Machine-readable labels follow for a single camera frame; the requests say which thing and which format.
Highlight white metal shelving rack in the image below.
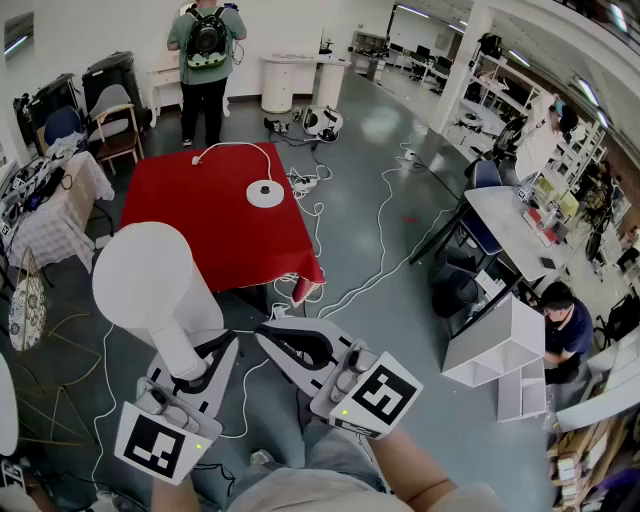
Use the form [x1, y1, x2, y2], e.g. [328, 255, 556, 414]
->
[455, 48, 612, 169]

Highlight white cube shelf unit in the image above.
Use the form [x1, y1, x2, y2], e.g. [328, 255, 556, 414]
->
[441, 293, 549, 424]

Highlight white floor cable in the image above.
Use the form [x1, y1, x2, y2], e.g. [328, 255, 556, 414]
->
[316, 127, 457, 321]

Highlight person's right forearm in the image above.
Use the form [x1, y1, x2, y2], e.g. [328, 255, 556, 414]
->
[367, 424, 459, 509]

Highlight checkered cloth covered table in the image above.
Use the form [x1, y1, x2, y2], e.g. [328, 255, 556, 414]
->
[3, 149, 117, 274]

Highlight white dressing table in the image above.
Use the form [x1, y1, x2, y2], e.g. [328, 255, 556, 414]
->
[146, 63, 232, 127]

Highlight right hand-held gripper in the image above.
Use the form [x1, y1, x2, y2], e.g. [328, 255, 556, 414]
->
[255, 318, 425, 441]

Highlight person's white shirt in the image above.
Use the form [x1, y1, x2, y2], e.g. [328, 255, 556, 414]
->
[227, 467, 509, 512]

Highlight blue padded chair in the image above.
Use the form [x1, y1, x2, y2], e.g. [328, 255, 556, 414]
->
[43, 105, 87, 147]

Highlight white curved desk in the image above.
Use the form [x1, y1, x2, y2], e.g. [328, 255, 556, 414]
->
[259, 53, 352, 115]

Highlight red cloth covered table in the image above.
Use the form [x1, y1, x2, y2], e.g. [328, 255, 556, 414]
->
[119, 141, 326, 305]

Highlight white round kettle base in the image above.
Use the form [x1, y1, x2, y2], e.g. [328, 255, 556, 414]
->
[245, 180, 286, 209]

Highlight gold wire frame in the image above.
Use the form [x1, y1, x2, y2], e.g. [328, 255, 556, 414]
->
[13, 311, 104, 447]

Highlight patterned fabric bag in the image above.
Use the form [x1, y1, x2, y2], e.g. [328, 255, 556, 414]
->
[8, 248, 48, 354]

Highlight white electric kettle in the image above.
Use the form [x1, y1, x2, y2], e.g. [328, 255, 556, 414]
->
[92, 221, 225, 381]

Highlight black suitcase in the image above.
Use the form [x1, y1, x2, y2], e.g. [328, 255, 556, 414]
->
[81, 50, 152, 137]
[26, 73, 84, 152]

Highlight person's blue jeans legs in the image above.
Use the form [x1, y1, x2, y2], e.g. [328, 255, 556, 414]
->
[224, 418, 397, 501]

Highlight white power cord with plug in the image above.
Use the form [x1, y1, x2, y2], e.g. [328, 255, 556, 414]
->
[191, 141, 275, 184]

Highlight person's left forearm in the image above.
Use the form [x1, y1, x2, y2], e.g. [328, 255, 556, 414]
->
[149, 472, 202, 512]

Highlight wooden chair gray cushion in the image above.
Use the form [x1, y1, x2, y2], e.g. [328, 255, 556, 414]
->
[88, 83, 146, 176]

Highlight black round stool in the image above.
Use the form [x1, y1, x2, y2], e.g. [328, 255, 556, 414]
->
[431, 271, 481, 319]

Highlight white rectangular table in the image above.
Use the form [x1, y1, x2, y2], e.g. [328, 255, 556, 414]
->
[463, 185, 576, 282]

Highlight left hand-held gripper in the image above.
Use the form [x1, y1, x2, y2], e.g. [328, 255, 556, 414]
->
[113, 328, 241, 486]

